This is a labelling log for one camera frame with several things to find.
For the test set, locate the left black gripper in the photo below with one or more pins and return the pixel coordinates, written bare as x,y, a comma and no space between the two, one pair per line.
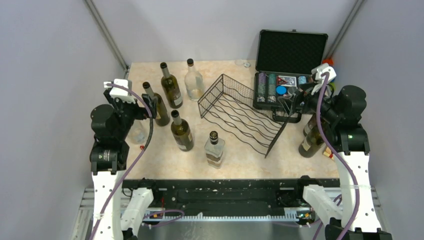
141,112

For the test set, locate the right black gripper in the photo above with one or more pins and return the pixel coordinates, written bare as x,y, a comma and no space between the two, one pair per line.
295,99

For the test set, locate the green wine bottle front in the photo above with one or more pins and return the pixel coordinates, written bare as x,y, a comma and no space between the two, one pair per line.
181,132

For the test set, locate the green wine bottle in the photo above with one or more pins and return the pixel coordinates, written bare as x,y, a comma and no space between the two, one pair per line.
162,117
310,124
181,132
170,87

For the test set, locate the black wire wine rack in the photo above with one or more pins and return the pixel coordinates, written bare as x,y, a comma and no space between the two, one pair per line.
228,104

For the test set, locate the square clear liquor bottle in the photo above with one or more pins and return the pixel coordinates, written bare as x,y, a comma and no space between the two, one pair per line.
214,150

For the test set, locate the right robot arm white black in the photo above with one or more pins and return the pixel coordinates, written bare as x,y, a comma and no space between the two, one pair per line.
338,127

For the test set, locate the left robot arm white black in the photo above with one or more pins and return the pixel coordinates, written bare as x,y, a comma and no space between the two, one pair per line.
111,124

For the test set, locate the green wine bottle left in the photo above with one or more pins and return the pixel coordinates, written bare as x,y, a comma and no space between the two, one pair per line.
162,117

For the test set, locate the green wine bottle back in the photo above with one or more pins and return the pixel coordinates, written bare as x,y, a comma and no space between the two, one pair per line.
170,87

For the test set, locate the clear round bottle left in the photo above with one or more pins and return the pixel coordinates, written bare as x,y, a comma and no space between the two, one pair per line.
138,134

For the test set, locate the green wine bottle right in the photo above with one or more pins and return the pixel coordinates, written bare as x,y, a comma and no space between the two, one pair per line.
310,124

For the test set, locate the dark bottle right front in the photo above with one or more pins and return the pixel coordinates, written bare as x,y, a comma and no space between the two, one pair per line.
311,143

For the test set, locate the clear tall glass bottle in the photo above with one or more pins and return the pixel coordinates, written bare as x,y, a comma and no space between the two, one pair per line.
193,81

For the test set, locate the black poker chip case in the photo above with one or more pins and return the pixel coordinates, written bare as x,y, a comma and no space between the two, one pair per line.
285,52

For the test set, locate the blue orange toy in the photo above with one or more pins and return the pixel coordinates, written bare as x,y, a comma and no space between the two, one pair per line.
330,81

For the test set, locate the small clear glass lid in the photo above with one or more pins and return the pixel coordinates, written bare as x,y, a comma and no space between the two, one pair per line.
242,62

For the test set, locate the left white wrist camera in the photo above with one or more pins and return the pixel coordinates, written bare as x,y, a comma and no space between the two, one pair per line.
122,94

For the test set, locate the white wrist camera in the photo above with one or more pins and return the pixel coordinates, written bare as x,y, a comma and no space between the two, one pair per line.
320,74
122,94

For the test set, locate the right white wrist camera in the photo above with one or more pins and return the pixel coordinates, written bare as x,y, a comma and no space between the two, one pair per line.
320,74

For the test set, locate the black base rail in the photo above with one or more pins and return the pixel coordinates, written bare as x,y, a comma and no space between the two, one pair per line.
229,197

